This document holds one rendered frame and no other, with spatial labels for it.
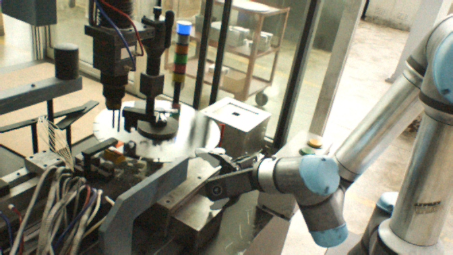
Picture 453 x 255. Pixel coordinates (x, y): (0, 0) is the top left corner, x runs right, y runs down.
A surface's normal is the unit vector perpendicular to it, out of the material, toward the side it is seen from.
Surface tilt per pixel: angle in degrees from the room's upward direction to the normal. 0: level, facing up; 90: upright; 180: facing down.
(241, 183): 64
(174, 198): 0
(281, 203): 90
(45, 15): 90
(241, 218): 0
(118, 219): 90
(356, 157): 88
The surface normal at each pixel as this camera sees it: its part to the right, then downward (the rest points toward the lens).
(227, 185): 0.24, 0.06
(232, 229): 0.15, -0.88
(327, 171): 0.70, -0.11
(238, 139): -0.51, 0.33
